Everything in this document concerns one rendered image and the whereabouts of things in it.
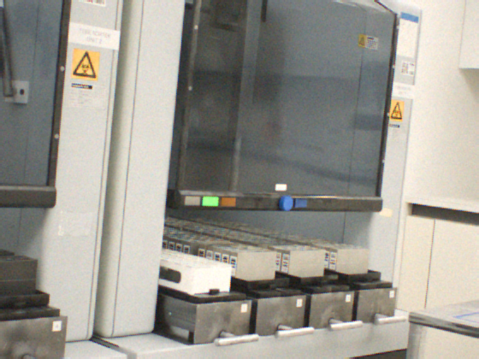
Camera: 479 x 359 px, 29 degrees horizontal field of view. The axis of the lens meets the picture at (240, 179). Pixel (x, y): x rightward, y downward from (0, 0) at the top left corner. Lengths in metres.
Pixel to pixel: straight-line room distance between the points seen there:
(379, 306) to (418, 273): 2.14
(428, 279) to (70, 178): 2.80
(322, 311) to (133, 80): 0.62
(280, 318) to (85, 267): 0.42
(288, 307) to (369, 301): 0.26
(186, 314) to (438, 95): 2.83
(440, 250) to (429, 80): 0.76
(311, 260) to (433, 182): 2.44
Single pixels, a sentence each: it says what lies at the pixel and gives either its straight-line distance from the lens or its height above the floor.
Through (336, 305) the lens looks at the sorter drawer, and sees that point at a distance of 1.90.
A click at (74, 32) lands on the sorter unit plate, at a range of 1.50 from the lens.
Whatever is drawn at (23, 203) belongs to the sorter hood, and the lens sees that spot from 1.44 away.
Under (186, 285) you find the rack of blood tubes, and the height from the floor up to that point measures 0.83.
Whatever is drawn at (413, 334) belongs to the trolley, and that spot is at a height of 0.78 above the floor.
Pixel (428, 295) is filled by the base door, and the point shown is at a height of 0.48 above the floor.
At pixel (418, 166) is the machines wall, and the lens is 4.22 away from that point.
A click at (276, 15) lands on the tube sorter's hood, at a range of 1.80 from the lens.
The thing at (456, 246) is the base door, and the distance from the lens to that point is 4.04.
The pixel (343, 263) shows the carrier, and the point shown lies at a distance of 2.02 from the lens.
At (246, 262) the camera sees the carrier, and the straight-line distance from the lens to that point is 1.79.
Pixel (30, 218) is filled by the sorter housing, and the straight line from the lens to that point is 1.54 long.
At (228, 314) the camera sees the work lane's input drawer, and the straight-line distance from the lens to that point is 1.67.
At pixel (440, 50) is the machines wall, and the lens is 4.30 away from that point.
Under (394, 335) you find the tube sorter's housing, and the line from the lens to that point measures 2.08.
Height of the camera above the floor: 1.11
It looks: 3 degrees down
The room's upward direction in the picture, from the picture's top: 6 degrees clockwise
